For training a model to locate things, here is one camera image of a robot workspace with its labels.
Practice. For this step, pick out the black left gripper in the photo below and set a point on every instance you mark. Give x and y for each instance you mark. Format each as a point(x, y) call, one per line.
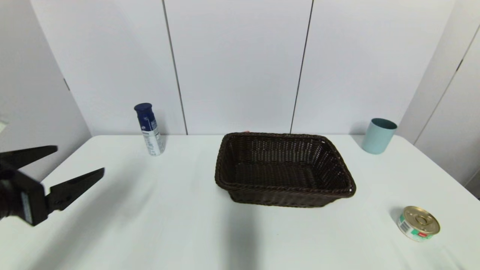
point(20, 197)

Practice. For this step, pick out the blue capped spray can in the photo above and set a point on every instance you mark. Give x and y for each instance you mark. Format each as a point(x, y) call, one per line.
point(151, 133)

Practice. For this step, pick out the dark brown wicker basket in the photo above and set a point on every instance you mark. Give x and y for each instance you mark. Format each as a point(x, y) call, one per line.
point(281, 172)

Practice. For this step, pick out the teal plastic cup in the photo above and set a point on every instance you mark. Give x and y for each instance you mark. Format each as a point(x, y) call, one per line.
point(377, 137)

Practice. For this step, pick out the gold lidded tin can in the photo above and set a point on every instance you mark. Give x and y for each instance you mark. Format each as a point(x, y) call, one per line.
point(418, 224)

